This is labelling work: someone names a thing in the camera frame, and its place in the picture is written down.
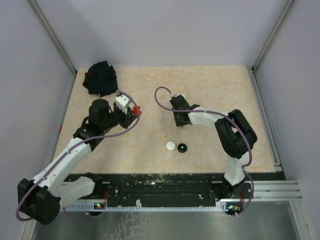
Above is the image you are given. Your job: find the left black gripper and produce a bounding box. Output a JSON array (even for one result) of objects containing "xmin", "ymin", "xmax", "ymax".
[{"xmin": 101, "ymin": 103, "xmax": 138, "ymax": 131}]

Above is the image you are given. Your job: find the orange round charging case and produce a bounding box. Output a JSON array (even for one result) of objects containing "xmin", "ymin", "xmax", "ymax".
[{"xmin": 132, "ymin": 106, "xmax": 142, "ymax": 116}]

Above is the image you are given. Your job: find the white charging case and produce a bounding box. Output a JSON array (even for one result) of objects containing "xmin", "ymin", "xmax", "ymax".
[{"xmin": 165, "ymin": 141, "xmax": 176, "ymax": 151}]

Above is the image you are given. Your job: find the black round charging case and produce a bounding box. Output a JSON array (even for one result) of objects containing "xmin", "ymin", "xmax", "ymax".
[{"xmin": 177, "ymin": 143, "xmax": 188, "ymax": 153}]

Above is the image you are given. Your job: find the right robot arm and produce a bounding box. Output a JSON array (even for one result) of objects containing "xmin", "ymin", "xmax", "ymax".
[{"xmin": 169, "ymin": 94, "xmax": 258, "ymax": 198}]

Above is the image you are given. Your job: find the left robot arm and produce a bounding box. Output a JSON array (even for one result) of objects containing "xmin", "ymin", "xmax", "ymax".
[{"xmin": 15, "ymin": 95, "xmax": 142, "ymax": 225}]

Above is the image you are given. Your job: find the dark crumpled cloth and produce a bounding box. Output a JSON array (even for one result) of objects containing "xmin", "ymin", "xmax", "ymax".
[{"xmin": 82, "ymin": 61, "xmax": 119, "ymax": 98}]

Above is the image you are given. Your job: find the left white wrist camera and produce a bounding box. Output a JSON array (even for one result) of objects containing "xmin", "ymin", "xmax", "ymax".
[{"xmin": 114, "ymin": 94, "xmax": 131, "ymax": 115}]

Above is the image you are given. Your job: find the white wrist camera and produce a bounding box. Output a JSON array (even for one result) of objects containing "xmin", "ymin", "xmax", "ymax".
[
  {"xmin": 172, "ymin": 93, "xmax": 186, "ymax": 98},
  {"xmin": 114, "ymin": 94, "xmax": 131, "ymax": 115}
]

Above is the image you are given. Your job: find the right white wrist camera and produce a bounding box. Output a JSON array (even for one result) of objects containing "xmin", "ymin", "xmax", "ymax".
[{"xmin": 172, "ymin": 93, "xmax": 186, "ymax": 98}]

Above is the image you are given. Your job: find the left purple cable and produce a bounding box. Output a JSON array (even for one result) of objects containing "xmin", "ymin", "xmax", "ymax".
[{"xmin": 15, "ymin": 91, "xmax": 141, "ymax": 223}]

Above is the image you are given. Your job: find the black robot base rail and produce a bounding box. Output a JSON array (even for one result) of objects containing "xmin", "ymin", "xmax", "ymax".
[{"xmin": 82, "ymin": 173, "xmax": 252, "ymax": 207}]

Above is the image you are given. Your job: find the white cable duct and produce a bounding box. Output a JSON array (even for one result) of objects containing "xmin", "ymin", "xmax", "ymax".
[{"xmin": 65, "ymin": 200, "xmax": 233, "ymax": 212}]

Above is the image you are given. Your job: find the left aluminium frame post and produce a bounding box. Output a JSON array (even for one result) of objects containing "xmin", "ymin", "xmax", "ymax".
[{"xmin": 26, "ymin": 0, "xmax": 77, "ymax": 75}]

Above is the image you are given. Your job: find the aluminium frame post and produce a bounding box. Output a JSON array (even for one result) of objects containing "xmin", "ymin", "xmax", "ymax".
[
  {"xmin": 26, "ymin": 0, "xmax": 77, "ymax": 75},
  {"xmin": 251, "ymin": 0, "xmax": 296, "ymax": 73}
]

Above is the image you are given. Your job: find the right aluminium frame post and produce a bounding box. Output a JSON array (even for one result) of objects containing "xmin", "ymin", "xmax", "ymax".
[{"xmin": 251, "ymin": 0, "xmax": 296, "ymax": 73}]

